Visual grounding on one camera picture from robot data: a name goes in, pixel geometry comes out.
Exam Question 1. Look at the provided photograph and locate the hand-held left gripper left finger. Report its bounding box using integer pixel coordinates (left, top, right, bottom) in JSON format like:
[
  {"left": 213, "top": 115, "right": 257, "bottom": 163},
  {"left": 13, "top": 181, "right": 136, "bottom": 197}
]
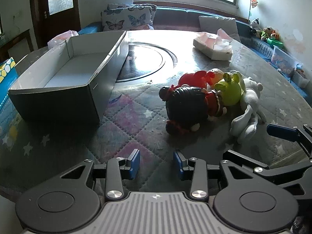
[{"left": 60, "top": 149, "right": 141, "bottom": 200}]

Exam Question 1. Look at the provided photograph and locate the red plush toy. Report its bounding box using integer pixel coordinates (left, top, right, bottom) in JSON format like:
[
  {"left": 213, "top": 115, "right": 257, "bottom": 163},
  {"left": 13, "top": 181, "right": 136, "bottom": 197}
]
[{"left": 178, "top": 70, "right": 212, "bottom": 90}]

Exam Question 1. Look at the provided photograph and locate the white tissue box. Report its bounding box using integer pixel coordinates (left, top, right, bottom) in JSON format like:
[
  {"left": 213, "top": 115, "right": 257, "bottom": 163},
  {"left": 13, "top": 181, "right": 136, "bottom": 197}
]
[{"left": 193, "top": 28, "right": 233, "bottom": 60}]

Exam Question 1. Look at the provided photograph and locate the blue quilted blanket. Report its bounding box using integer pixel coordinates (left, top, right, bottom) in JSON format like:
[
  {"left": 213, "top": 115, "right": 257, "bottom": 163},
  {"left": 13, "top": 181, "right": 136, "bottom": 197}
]
[{"left": 251, "top": 38, "right": 293, "bottom": 78}]

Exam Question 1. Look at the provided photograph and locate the clear plastic storage container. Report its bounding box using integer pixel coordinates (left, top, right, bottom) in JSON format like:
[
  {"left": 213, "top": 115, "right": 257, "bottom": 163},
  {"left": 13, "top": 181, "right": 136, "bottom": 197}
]
[{"left": 270, "top": 45, "right": 297, "bottom": 75}]

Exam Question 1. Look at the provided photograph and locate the pink plastic bag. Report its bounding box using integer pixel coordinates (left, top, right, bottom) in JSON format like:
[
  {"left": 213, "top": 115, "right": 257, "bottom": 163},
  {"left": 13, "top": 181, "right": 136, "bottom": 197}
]
[{"left": 47, "top": 30, "right": 79, "bottom": 48}]

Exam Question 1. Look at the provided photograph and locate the butterfly print pillow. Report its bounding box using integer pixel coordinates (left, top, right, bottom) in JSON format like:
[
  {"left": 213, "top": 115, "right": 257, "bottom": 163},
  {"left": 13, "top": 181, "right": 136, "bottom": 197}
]
[
  {"left": 101, "top": 6, "right": 153, "bottom": 32},
  {"left": 106, "top": 3, "right": 157, "bottom": 25}
]

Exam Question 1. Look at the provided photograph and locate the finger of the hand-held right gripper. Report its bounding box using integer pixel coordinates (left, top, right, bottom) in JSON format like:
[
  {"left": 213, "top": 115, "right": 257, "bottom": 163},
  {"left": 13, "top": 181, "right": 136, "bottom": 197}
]
[
  {"left": 266, "top": 123, "right": 312, "bottom": 157},
  {"left": 222, "top": 149, "right": 312, "bottom": 195}
]

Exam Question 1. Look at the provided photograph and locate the white rabbit plush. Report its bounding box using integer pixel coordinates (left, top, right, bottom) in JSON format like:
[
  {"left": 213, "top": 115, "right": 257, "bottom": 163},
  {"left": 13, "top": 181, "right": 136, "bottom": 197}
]
[{"left": 230, "top": 77, "right": 267, "bottom": 144}]

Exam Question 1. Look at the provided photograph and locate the grey cardboard box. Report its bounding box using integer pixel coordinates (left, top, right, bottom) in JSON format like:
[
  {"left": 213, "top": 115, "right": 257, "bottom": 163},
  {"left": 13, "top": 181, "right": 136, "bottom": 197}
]
[{"left": 8, "top": 30, "right": 128, "bottom": 127}]

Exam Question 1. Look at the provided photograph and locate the small clear plastic bin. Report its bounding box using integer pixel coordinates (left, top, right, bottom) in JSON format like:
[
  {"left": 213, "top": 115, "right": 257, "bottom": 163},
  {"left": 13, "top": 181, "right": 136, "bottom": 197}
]
[{"left": 291, "top": 63, "right": 310, "bottom": 89}]

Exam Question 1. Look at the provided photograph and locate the green shirted plush toy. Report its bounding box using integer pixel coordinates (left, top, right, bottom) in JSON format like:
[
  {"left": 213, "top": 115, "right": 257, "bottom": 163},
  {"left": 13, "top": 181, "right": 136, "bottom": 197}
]
[{"left": 260, "top": 27, "right": 273, "bottom": 42}]

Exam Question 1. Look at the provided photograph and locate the dark wooden door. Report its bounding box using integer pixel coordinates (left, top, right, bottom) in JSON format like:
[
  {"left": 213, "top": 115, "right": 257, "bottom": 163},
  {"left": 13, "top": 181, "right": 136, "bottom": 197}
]
[{"left": 29, "top": 0, "right": 81, "bottom": 48}]

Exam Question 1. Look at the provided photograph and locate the blue polka dot box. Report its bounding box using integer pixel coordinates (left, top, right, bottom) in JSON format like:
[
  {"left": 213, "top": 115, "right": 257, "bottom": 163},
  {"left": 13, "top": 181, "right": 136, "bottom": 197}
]
[{"left": 0, "top": 57, "right": 19, "bottom": 105}]

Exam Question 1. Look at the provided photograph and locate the tan peanut plush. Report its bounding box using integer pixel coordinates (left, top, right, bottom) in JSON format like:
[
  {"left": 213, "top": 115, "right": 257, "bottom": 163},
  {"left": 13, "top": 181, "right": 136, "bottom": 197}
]
[{"left": 207, "top": 68, "right": 224, "bottom": 88}]

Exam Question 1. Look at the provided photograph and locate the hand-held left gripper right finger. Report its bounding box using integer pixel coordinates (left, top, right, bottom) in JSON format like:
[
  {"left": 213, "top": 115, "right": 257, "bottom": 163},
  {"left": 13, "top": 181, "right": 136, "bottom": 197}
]
[{"left": 173, "top": 149, "right": 254, "bottom": 200}]

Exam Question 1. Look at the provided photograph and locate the round black cooktop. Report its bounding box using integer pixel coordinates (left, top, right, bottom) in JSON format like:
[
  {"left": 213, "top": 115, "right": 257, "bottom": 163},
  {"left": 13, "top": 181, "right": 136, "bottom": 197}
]
[{"left": 116, "top": 44, "right": 179, "bottom": 83}]

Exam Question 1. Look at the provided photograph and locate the black and white cow plush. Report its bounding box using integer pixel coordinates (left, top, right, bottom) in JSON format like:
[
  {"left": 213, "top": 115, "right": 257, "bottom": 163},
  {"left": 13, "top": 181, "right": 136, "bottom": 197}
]
[{"left": 250, "top": 18, "right": 260, "bottom": 34}]

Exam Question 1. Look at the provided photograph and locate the colourful pinwheel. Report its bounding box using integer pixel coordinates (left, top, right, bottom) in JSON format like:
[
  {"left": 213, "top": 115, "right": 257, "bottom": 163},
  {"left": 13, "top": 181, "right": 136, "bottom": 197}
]
[{"left": 248, "top": 0, "right": 259, "bottom": 21}]

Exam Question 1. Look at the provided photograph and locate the dark wooden cabinet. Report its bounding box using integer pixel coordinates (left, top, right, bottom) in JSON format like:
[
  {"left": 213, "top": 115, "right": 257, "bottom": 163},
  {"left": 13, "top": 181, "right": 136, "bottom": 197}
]
[{"left": 0, "top": 28, "right": 34, "bottom": 64}]

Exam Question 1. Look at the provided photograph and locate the black-haired doll plush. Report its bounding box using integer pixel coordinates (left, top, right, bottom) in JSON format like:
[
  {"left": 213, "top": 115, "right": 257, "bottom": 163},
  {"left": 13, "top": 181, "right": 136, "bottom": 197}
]
[{"left": 159, "top": 85, "right": 228, "bottom": 134}]

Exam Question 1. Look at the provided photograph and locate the teal bench sofa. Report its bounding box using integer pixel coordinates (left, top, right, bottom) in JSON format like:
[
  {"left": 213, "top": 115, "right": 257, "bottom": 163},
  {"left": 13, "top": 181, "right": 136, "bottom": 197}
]
[{"left": 78, "top": 6, "right": 312, "bottom": 98}]

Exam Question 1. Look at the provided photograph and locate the plain white pillow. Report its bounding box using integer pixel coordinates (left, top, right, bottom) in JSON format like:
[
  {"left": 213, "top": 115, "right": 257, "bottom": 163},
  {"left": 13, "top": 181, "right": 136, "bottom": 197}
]
[{"left": 199, "top": 16, "right": 242, "bottom": 42}]

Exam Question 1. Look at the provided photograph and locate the grey star quilted table cover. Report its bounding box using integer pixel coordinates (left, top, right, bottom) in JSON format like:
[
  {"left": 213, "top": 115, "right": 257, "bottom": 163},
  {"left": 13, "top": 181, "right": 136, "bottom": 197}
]
[{"left": 0, "top": 30, "right": 312, "bottom": 200}]

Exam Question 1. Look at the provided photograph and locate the green plastic bowl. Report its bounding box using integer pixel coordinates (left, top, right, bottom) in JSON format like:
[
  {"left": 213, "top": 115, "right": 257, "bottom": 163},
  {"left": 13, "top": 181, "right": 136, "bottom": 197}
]
[{"left": 267, "top": 38, "right": 285, "bottom": 50}]

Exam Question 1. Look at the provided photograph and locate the green frog plush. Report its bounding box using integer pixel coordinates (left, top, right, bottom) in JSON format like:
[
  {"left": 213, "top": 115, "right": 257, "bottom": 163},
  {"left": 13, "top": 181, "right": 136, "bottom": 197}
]
[{"left": 214, "top": 71, "right": 246, "bottom": 106}]

